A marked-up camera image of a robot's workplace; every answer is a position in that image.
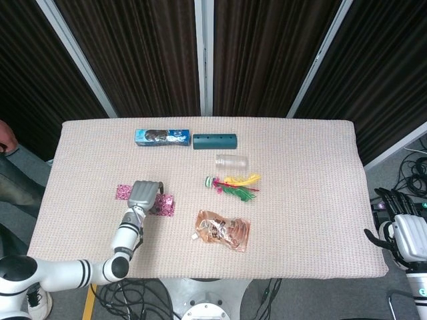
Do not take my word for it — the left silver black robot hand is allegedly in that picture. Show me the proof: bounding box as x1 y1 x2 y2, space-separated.
126 179 166 215

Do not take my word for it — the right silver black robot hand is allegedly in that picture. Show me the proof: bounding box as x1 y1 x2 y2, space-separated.
363 187 427 271

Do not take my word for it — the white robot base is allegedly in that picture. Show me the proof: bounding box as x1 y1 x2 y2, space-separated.
159 277 254 320

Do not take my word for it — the person's bare hand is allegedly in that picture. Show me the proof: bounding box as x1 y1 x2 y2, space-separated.
0 119 17 154

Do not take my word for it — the blue cookie box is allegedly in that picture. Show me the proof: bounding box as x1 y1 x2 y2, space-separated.
134 129 191 149

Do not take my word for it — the orange spouted drink pouch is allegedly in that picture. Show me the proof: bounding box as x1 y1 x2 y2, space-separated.
191 209 251 255

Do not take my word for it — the teal half-round holder block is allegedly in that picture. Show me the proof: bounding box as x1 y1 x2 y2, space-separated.
192 133 238 151

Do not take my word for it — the clear plastic jar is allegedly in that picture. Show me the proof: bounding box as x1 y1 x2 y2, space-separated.
215 153 250 171

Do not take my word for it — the colourful feather shuttlecock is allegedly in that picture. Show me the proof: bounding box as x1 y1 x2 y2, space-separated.
204 171 262 203

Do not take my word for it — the beige woven tablecloth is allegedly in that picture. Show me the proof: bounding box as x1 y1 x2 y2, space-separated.
26 116 390 279

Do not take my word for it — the yellow floor tape strip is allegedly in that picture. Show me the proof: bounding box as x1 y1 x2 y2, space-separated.
82 283 98 320

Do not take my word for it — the person's dark trouser leg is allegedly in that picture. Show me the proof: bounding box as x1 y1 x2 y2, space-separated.
0 149 45 214

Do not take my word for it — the dark brown pleated curtain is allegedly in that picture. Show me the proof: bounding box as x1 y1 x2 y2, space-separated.
295 0 427 165
213 0 344 117
55 0 201 118
0 0 111 161

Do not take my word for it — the white sneaker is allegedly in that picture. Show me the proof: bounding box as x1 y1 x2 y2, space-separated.
28 288 53 320

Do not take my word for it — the black tangled cable bundle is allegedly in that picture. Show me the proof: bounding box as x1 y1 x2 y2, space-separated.
395 136 427 201

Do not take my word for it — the grey partition frame post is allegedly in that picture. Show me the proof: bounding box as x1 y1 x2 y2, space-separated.
194 0 215 117
286 0 354 118
35 0 117 118
362 120 427 171

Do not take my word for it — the black floor cable bundle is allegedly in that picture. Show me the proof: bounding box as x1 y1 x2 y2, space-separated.
89 278 181 320

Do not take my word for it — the black cable with connector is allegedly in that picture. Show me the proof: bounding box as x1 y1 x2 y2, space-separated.
243 278 284 320

